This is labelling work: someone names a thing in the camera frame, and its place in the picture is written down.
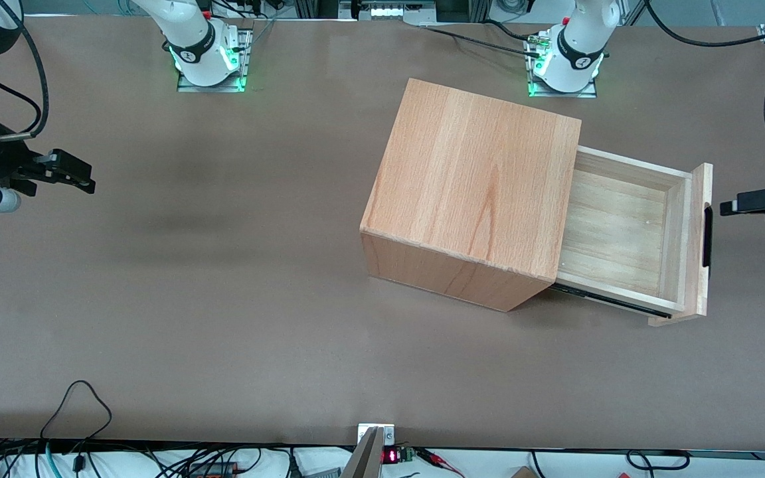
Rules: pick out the light wooden drawer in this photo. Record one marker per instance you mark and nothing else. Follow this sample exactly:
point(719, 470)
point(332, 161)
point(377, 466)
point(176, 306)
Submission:
point(621, 226)

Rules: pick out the left white Franka arm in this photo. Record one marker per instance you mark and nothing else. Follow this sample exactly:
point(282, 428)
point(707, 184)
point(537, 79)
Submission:
point(578, 46)

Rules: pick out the light wooden drawer cabinet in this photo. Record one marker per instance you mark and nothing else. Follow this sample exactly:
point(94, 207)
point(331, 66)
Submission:
point(475, 172)

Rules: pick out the orange and black device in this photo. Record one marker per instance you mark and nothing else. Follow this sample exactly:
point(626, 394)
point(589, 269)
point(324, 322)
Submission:
point(213, 471)

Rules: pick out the white lit device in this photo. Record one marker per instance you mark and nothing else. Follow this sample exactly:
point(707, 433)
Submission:
point(389, 10)

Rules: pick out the small brown box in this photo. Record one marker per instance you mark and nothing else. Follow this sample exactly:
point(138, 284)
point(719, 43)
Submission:
point(523, 473)

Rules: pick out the beige angled bar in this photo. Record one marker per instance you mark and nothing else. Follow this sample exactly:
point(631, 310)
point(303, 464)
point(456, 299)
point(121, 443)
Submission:
point(364, 458)

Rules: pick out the red clip leads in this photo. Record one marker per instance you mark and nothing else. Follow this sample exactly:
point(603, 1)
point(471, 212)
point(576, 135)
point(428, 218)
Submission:
point(435, 458)

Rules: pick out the red digit display board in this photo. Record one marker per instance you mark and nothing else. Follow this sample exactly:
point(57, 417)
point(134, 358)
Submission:
point(390, 456)

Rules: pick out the black drawer slide rail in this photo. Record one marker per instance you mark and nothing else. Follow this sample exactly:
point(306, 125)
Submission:
point(615, 302)

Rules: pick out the aluminium frame rail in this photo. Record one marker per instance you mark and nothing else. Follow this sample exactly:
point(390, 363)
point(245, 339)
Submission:
point(349, 8)

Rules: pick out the small grey metal bracket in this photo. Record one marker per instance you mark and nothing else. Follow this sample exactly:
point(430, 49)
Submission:
point(389, 435)

